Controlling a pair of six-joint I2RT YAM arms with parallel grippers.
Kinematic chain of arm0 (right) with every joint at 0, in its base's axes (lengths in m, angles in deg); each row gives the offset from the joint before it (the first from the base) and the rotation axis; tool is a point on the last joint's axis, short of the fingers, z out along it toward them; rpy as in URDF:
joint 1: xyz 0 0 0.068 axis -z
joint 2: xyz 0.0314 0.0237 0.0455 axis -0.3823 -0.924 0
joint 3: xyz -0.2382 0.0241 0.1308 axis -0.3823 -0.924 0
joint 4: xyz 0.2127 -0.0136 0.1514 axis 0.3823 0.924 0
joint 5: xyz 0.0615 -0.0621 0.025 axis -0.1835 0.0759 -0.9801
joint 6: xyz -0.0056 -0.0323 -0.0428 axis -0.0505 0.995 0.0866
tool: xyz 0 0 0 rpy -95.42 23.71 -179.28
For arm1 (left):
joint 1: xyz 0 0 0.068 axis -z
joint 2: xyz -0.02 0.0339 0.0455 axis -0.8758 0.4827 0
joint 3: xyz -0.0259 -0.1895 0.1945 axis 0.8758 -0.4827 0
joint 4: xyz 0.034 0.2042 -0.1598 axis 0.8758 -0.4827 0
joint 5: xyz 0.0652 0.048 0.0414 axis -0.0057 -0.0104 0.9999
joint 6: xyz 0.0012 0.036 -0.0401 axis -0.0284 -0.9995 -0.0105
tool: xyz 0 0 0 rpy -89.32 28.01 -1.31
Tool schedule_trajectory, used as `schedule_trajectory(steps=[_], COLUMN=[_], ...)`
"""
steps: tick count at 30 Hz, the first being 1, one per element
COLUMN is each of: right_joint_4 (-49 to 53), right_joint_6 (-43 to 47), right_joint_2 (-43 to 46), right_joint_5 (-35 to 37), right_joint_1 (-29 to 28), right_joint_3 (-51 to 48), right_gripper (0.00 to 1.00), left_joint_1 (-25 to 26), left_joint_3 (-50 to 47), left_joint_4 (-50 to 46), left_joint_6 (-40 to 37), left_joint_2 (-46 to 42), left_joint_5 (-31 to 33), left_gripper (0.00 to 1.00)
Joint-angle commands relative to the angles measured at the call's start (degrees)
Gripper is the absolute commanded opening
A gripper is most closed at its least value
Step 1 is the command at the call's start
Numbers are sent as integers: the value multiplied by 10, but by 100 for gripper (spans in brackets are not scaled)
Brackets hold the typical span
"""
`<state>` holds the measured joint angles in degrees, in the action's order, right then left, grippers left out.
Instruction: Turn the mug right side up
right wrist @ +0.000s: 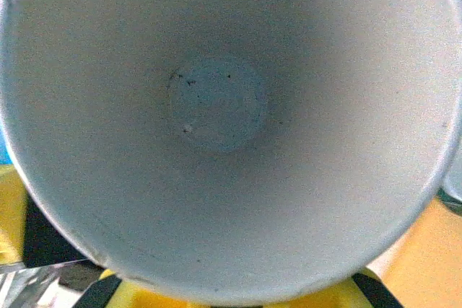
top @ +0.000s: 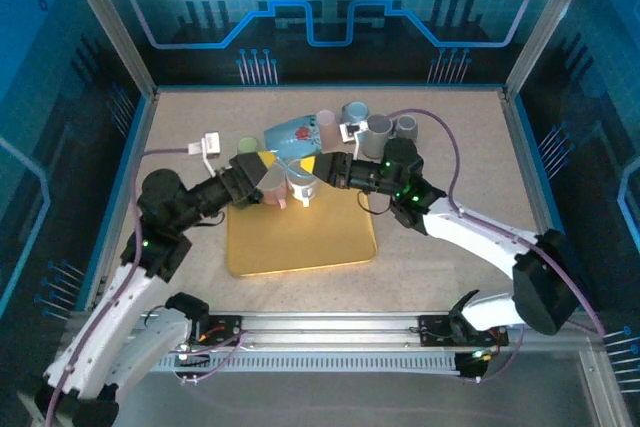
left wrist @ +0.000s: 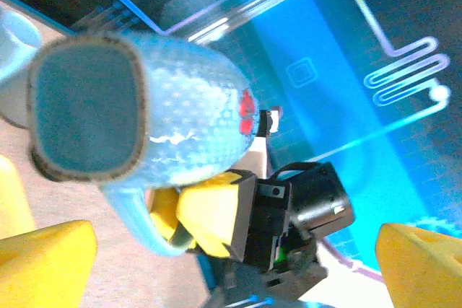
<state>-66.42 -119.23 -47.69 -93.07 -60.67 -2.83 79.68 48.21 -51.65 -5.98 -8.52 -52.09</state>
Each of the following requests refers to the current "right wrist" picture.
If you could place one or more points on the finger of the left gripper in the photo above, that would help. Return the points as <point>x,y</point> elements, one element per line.
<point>9,210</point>

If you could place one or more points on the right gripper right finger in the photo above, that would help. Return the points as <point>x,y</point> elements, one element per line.
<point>339,299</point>

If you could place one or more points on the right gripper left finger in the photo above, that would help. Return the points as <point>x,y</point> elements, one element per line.
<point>137,299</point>

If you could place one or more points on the white mug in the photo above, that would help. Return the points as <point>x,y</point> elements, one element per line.
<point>216,106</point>

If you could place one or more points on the yellow tray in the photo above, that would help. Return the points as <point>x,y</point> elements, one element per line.
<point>426,261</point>

